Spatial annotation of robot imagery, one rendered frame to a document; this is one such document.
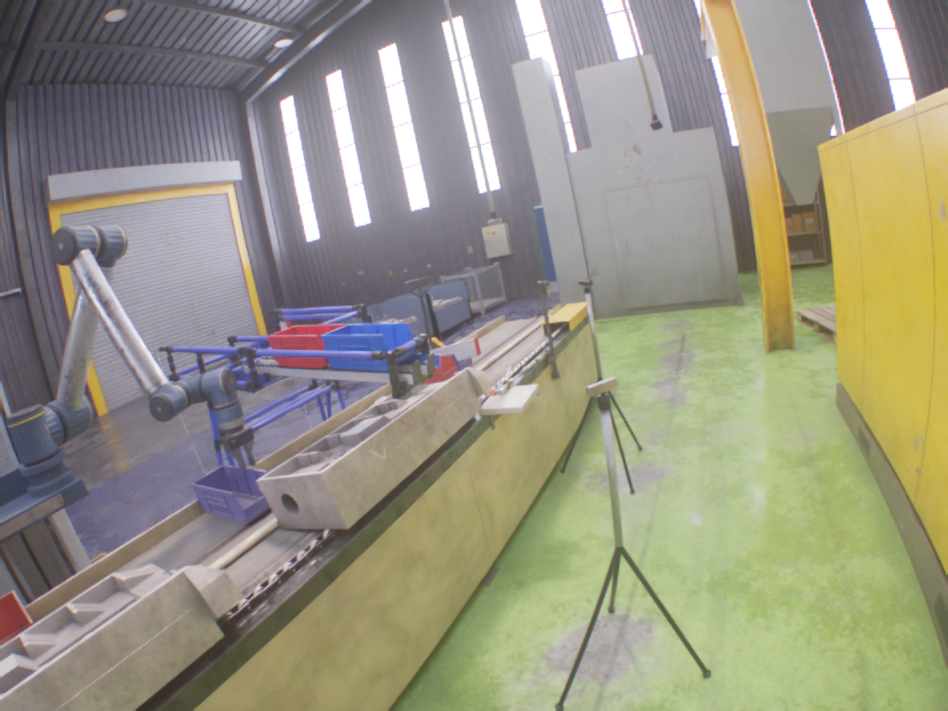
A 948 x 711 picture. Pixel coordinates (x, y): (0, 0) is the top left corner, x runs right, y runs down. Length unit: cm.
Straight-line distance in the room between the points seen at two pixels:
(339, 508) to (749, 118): 479
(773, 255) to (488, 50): 904
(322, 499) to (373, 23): 1370
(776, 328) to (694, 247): 253
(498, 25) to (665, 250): 730
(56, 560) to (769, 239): 593
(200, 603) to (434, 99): 1238
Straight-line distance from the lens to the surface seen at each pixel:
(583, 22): 1196
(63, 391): 250
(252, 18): 1359
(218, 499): 201
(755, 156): 519
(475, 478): 222
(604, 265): 766
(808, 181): 941
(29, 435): 237
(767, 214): 518
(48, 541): 278
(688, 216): 743
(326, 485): 151
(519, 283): 1193
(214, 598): 127
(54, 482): 238
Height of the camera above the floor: 155
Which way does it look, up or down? 13 degrees down
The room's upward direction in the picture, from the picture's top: 12 degrees counter-clockwise
